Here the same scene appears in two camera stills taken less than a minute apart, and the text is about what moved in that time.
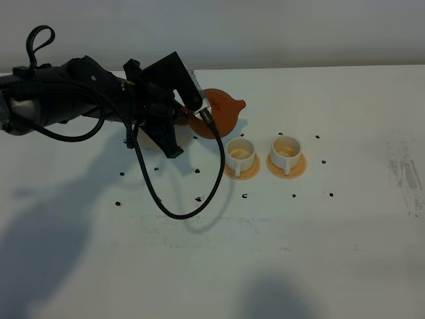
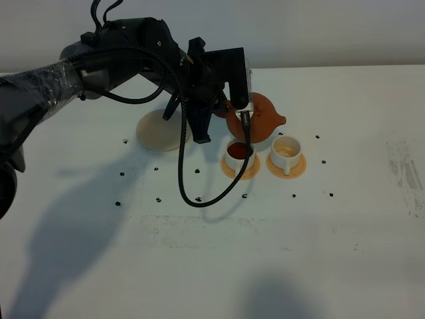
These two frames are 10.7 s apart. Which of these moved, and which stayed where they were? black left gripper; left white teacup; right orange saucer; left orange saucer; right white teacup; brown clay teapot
Moved: black left gripper; brown clay teapot
Stayed: left white teacup; left orange saucer; right white teacup; right orange saucer
